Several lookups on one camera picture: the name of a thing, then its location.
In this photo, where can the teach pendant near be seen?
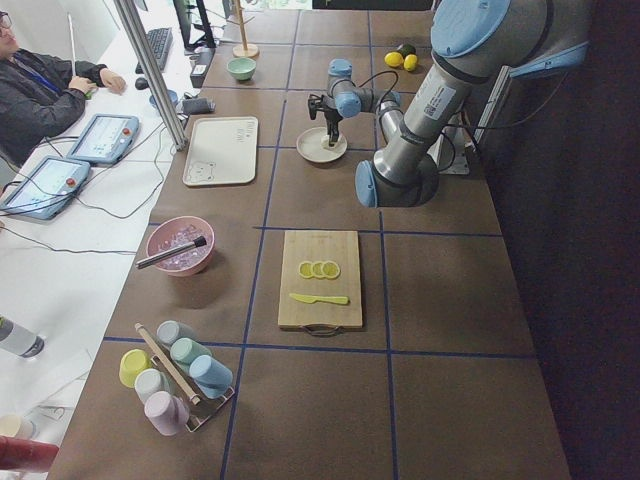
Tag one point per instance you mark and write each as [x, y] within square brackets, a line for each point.
[47, 189]

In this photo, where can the clear water bottle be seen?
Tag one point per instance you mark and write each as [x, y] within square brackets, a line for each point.
[18, 340]

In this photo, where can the aluminium frame post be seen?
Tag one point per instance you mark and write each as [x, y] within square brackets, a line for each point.
[136, 34]

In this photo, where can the pink bowl with ice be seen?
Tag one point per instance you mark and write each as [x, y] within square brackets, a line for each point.
[178, 232]

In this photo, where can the pink cup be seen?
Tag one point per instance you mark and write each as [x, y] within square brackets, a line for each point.
[167, 413]

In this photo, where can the grey blue cup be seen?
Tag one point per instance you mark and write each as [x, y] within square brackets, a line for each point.
[169, 331]

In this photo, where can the white grey cup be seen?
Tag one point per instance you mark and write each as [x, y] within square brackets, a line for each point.
[150, 381]

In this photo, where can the black box white label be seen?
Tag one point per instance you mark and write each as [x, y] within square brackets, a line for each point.
[200, 64]

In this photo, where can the white paper cup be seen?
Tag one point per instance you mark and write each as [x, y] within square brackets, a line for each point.
[16, 426]

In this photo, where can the black computer mouse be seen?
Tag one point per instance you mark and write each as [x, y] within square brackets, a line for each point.
[141, 84]

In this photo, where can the red cylinder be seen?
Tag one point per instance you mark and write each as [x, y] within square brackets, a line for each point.
[27, 455]

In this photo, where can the teach pendant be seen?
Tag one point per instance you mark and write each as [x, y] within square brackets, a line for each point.
[47, 189]
[105, 139]

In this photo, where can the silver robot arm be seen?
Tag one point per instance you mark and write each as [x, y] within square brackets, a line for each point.
[471, 40]

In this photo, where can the metal brush black tip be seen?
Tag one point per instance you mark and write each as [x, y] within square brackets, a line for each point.
[170, 253]

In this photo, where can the green avocado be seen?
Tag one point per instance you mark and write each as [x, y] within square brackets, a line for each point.
[406, 49]

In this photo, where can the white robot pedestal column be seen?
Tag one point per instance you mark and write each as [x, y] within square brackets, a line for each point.
[448, 152]

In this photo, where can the yellow cup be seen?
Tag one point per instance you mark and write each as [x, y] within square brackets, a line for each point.
[132, 363]

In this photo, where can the round cream plate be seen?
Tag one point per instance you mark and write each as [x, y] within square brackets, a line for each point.
[313, 145]

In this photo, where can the cream rectangular bear tray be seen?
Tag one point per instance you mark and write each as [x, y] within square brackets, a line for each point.
[222, 151]

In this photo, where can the black monitor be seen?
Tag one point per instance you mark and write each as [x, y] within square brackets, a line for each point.
[194, 25]

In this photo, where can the wooden cup stand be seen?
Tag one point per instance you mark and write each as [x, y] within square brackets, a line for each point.
[244, 49]

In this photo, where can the green cup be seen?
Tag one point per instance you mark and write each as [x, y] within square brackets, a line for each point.
[185, 350]

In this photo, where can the yellow lemon far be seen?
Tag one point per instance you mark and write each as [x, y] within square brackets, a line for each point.
[394, 59]

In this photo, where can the clear acrylic cup rack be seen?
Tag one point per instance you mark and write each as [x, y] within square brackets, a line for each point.
[201, 408]

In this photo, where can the grey folded cloth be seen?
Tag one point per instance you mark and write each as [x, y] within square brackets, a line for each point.
[196, 106]

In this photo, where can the teach pendant far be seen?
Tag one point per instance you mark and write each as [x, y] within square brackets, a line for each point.
[105, 139]

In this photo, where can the yellow plastic knife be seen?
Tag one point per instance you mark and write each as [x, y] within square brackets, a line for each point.
[311, 299]

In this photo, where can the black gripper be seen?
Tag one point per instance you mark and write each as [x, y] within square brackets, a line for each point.
[331, 118]

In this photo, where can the wooden cutting board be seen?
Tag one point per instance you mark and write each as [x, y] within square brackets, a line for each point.
[321, 318]

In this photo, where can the black keyboard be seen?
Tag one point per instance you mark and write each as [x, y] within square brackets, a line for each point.
[160, 40]

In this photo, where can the green bowl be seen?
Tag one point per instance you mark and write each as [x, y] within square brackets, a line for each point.
[241, 68]

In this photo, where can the person in black jacket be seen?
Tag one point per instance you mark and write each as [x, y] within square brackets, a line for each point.
[42, 96]

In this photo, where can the lemon slices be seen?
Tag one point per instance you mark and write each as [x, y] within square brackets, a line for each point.
[319, 269]

